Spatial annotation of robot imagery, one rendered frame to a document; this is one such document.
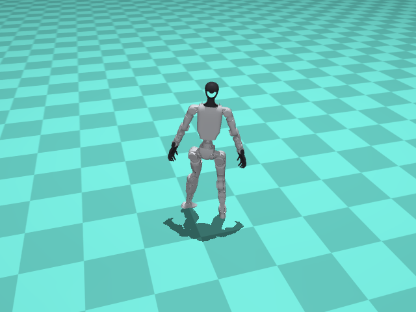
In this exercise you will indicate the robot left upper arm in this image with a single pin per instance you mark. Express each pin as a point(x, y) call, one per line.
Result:
point(192, 110)

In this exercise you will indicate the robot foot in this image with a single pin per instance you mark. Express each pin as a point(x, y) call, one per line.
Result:
point(186, 205)
point(222, 214)

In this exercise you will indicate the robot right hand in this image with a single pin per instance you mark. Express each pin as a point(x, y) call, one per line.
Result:
point(242, 159)

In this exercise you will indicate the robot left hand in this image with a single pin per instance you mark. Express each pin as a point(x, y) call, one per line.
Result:
point(172, 152)

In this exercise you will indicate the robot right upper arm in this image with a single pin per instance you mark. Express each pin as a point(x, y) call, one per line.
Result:
point(230, 120)

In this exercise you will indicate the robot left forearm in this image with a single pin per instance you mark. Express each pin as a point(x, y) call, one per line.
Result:
point(179, 136)

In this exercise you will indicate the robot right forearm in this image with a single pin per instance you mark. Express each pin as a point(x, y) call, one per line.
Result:
point(238, 142)

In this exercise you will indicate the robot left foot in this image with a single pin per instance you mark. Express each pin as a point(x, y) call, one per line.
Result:
point(186, 205)

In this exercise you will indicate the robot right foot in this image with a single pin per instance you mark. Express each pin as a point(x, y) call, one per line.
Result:
point(222, 214)

